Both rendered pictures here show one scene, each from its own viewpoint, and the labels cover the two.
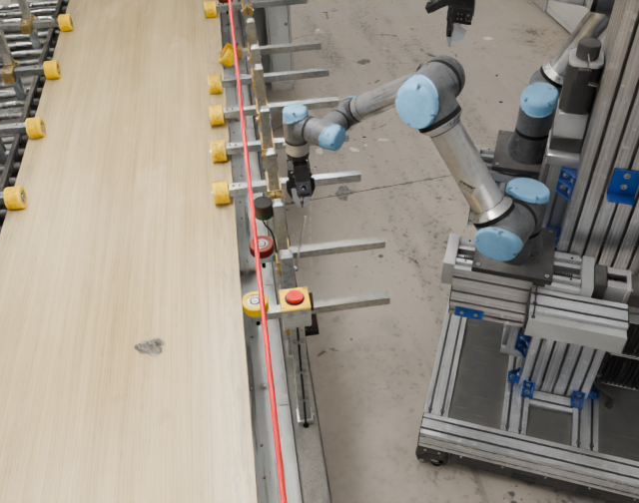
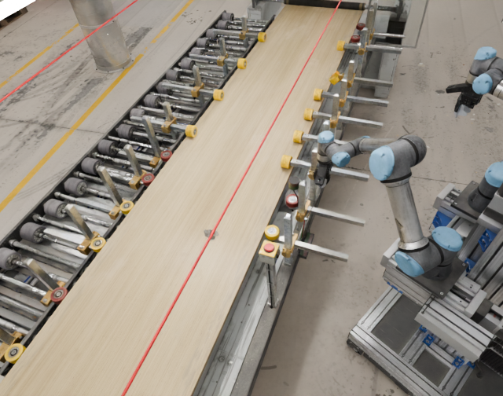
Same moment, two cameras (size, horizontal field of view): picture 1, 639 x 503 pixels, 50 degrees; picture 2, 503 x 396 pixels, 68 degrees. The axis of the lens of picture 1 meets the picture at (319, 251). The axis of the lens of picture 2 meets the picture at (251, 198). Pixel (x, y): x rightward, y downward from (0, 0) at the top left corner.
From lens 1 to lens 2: 0.52 m
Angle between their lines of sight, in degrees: 23
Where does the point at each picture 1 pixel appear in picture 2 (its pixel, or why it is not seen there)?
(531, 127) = (487, 190)
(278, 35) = (387, 64)
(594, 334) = (457, 343)
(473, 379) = (398, 317)
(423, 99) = (383, 163)
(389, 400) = (349, 303)
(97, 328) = (193, 214)
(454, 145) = (397, 196)
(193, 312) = (239, 224)
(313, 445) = (269, 319)
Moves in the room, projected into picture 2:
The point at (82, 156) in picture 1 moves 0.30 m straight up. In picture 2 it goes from (233, 117) to (228, 80)
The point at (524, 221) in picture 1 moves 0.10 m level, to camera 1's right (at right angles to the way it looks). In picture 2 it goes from (431, 258) to (460, 267)
